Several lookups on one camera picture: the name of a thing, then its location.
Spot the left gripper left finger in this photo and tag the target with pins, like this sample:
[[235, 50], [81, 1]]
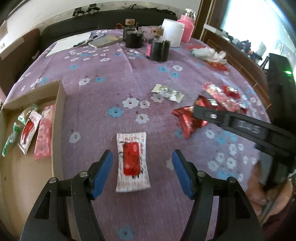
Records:
[[48, 219]]

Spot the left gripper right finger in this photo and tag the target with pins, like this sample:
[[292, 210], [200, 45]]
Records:
[[236, 219]]

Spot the large red gold snack bag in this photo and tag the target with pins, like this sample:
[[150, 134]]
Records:
[[187, 121]]

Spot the white red snack packet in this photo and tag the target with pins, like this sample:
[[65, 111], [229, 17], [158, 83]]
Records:
[[29, 131], [132, 166]]

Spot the green white snack packet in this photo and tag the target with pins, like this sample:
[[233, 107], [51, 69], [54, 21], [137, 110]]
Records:
[[169, 93]]

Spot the pink cartoon snack packet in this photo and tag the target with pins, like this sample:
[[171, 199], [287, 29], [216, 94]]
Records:
[[214, 97]]

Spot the small red candy packet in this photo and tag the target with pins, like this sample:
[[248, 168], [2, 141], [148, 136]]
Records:
[[230, 91]]

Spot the person right hand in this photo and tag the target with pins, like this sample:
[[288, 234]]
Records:
[[280, 194]]

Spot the cardboard box tray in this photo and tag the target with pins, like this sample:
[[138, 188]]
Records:
[[22, 176]]

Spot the red packet under cloth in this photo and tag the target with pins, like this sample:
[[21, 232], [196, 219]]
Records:
[[218, 66]]

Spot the green candy in box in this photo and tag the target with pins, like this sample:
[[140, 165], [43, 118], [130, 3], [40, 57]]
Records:
[[11, 140]]

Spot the white crumpled cloth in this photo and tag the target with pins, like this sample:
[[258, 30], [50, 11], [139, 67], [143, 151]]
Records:
[[210, 55]]

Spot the wooden window cabinet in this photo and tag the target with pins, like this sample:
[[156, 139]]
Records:
[[249, 31]]

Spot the black cylinder container front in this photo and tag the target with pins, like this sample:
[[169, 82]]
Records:
[[157, 48]]

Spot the black cylinder container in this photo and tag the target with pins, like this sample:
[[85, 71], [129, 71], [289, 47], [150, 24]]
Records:
[[133, 35], [157, 48]]

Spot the purple floral tablecloth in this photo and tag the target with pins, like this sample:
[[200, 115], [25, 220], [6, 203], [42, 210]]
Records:
[[108, 91]]

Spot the white plastic jar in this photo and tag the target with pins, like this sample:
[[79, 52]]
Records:
[[173, 32]]

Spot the pink sleeved bottle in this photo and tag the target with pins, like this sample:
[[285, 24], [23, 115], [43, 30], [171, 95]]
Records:
[[188, 18]]

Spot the brown armchair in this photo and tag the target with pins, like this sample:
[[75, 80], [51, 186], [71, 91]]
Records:
[[16, 58]]

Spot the black pen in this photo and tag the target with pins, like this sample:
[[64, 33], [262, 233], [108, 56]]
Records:
[[82, 43]]

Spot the black cylinder container back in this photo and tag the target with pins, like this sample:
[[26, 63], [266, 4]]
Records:
[[133, 35]]

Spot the white paper sheet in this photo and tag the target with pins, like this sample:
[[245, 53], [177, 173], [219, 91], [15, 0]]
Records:
[[68, 43]]

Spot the black sofa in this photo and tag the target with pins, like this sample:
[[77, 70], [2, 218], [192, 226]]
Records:
[[102, 20]]

